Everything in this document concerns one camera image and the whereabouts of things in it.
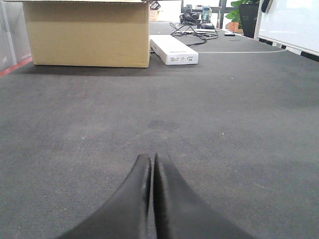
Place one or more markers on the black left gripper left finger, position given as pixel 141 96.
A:
pixel 124 214

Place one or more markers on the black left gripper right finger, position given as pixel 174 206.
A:
pixel 180 213

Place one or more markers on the long white flat box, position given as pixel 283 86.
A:
pixel 172 51

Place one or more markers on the large cardboard box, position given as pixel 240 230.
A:
pixel 98 33

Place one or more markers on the black headphones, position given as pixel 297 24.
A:
pixel 189 18

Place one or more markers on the small open cardboard box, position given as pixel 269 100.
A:
pixel 154 15

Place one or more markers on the blue green water bottle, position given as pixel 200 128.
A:
pixel 206 13

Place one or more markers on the green potted plant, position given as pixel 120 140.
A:
pixel 245 13

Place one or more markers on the white enclosure door frame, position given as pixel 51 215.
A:
pixel 290 23

